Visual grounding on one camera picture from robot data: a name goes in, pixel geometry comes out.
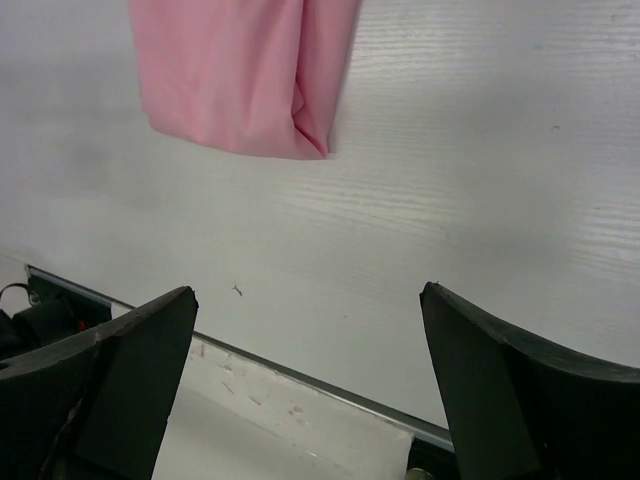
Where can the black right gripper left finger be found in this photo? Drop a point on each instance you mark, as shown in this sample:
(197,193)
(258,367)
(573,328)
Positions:
(96,405)

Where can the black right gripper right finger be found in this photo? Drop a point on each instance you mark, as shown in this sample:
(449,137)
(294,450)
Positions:
(519,406)

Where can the pink t shirt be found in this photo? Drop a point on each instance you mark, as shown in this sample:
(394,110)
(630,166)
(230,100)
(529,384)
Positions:
(257,78)

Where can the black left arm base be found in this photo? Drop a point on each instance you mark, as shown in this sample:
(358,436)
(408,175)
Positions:
(54,313)

